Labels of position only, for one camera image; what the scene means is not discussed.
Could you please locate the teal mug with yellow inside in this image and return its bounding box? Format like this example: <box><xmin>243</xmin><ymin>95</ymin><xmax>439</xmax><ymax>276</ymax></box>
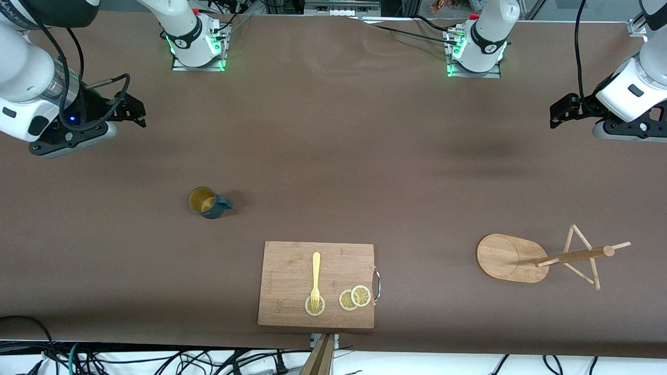
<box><xmin>188</xmin><ymin>186</ymin><xmax>233</xmax><ymax>220</ymax></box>

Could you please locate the wooden cup rack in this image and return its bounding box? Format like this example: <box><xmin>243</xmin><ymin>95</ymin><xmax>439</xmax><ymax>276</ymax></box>
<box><xmin>476</xmin><ymin>224</ymin><xmax>632</xmax><ymax>291</ymax></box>

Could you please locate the brown table cover sheet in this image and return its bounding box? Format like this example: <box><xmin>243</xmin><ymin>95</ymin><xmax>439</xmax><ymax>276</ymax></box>
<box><xmin>0</xmin><ymin>10</ymin><xmax>667</xmax><ymax>360</ymax></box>

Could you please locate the yellow plastic fork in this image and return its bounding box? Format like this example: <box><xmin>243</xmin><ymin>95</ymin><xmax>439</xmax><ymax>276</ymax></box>
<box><xmin>310</xmin><ymin>252</ymin><xmax>322</xmax><ymax>311</ymax></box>

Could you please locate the grey power strip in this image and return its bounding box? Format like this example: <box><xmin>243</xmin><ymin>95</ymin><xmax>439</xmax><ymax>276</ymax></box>
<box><xmin>304</xmin><ymin>0</ymin><xmax>382</xmax><ymax>16</ymax></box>

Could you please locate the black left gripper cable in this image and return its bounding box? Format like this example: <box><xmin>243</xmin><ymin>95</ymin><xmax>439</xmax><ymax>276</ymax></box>
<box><xmin>574</xmin><ymin>0</ymin><xmax>601</xmax><ymax>113</ymax></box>

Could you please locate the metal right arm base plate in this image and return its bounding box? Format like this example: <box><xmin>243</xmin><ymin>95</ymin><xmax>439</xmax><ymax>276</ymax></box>
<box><xmin>171</xmin><ymin>20</ymin><xmax>228</xmax><ymax>72</ymax></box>

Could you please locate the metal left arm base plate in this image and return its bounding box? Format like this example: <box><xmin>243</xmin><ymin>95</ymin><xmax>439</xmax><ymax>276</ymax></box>
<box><xmin>446</xmin><ymin>29</ymin><xmax>502</xmax><ymax>79</ymax></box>

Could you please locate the black cable on table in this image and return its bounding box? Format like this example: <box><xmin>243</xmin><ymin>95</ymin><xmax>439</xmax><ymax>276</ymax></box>
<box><xmin>414</xmin><ymin>15</ymin><xmax>459</xmax><ymax>34</ymax></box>
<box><xmin>361</xmin><ymin>19</ymin><xmax>459</xmax><ymax>47</ymax></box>

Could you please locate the wooden cutting board, metal handle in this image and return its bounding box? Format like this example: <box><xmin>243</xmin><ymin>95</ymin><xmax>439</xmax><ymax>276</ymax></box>
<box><xmin>257</xmin><ymin>241</ymin><xmax>381</xmax><ymax>330</ymax></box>

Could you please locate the thick black floor cable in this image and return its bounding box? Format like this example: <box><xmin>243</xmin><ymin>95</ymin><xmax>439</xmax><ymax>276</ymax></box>
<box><xmin>0</xmin><ymin>315</ymin><xmax>57</xmax><ymax>375</ymax></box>

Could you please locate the tan camera mount post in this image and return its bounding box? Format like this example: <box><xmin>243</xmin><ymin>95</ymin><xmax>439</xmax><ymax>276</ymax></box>
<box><xmin>300</xmin><ymin>333</ymin><xmax>335</xmax><ymax>375</ymax></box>

